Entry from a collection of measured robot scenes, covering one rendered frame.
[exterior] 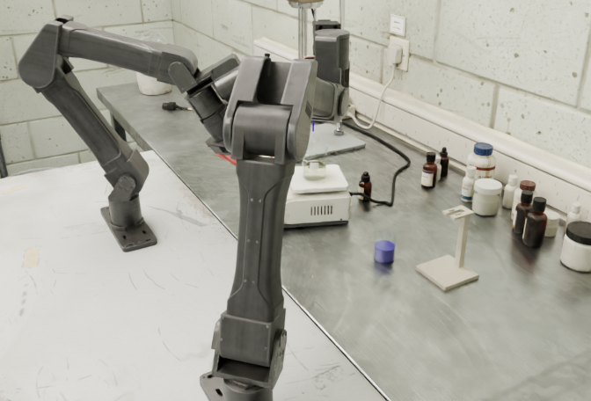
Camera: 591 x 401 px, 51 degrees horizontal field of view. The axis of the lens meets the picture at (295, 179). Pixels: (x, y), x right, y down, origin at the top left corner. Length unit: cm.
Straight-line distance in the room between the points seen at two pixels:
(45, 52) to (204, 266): 48
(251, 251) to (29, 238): 71
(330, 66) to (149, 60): 35
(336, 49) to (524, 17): 60
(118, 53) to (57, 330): 49
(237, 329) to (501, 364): 41
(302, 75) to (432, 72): 100
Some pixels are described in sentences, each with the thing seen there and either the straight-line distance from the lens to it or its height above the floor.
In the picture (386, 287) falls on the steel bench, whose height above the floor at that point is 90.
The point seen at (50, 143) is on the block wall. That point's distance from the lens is 365.
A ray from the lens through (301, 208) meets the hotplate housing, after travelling 127.
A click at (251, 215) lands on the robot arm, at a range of 74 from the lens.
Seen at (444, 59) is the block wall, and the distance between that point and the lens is 168.
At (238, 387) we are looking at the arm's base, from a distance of 82.
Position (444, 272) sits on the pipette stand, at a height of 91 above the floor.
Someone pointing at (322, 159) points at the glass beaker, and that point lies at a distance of 127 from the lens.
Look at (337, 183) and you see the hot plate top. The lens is 129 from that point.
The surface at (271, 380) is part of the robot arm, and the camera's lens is 80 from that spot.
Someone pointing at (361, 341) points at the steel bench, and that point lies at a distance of 100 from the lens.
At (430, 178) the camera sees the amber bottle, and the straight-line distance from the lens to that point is 148.
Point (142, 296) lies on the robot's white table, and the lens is 112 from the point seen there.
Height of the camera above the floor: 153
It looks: 25 degrees down
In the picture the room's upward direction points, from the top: straight up
